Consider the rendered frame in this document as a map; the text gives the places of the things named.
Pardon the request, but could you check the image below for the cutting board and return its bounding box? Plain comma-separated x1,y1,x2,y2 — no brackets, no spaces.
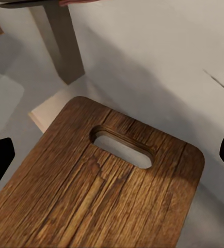
0,96,205,248

